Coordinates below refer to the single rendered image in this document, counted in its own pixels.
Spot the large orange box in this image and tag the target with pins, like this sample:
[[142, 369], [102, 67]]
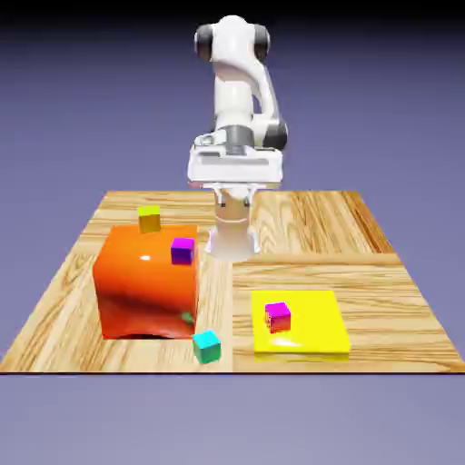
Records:
[[145, 283]]

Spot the small purple cube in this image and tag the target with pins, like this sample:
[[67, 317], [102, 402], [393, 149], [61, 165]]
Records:
[[182, 250]]

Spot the small magenta cube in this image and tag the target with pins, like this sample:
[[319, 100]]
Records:
[[278, 318]]

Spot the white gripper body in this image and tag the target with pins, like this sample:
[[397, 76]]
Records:
[[234, 168]]

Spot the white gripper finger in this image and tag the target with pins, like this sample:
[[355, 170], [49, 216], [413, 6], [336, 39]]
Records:
[[220, 197], [247, 196]]

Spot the large yellow box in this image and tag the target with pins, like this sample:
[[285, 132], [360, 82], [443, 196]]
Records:
[[308, 327]]

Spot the small cyan cube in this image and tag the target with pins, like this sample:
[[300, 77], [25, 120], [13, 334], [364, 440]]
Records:
[[207, 347]]

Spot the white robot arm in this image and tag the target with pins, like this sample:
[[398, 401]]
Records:
[[236, 65]]

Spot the small yellow cube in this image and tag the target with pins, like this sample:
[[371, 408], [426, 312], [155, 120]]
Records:
[[149, 219]]

